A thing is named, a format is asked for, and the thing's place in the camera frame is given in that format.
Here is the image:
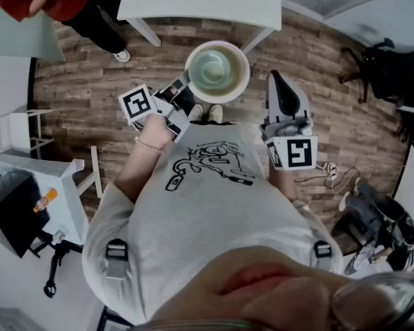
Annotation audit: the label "white side table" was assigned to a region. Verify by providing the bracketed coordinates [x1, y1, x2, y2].
[0, 146, 103, 246]

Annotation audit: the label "white bowl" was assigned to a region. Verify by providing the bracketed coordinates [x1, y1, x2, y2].
[185, 40, 251, 105]

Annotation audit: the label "white shelf rack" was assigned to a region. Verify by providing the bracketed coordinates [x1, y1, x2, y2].
[0, 107, 55, 160]

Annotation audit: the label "black floor cable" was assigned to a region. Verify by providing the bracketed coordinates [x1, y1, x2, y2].
[295, 165, 362, 195]

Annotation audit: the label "person's right forearm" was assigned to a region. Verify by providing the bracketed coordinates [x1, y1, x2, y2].
[268, 165, 299, 203]

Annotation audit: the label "pale bead bracelet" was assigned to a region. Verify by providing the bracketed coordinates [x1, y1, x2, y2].
[133, 135, 164, 154]

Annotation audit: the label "clear plastic bottle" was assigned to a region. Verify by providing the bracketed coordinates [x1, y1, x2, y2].
[51, 228, 70, 246]

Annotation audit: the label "orange bottle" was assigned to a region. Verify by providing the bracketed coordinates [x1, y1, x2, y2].
[33, 188, 59, 214]

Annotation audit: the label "person's face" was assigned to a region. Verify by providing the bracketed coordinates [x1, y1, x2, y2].
[151, 246, 401, 331]

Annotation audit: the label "black box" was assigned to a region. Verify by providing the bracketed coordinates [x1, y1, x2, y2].
[0, 170, 51, 259]

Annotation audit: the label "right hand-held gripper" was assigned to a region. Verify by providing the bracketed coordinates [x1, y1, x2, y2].
[260, 70, 318, 171]

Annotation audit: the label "person's right white shoe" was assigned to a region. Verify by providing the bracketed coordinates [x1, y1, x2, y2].
[207, 104, 224, 124]

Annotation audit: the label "clear-framed eyeglasses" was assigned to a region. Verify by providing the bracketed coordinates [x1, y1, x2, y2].
[331, 270, 414, 331]

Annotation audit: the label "black handle tool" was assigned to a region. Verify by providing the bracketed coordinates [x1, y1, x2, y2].
[43, 243, 72, 299]

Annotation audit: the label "grey strap black buckle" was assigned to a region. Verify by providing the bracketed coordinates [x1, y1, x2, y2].
[313, 240, 333, 272]
[105, 238, 129, 281]

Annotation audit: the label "person's left forearm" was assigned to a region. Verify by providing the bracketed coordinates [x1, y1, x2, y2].
[114, 114, 176, 205]

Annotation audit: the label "grey printed t-shirt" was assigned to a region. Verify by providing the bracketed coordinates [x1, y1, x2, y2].
[81, 121, 344, 325]

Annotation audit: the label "person's white shoe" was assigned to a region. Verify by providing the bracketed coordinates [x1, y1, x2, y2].
[188, 103, 204, 123]
[207, 104, 224, 124]

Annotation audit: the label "person's left white shoe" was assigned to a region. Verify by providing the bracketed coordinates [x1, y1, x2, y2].
[188, 103, 204, 123]

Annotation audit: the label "black office chair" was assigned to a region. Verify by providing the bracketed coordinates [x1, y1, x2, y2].
[339, 38, 414, 105]

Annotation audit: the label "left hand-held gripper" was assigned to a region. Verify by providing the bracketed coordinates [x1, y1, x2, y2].
[119, 69, 197, 143]

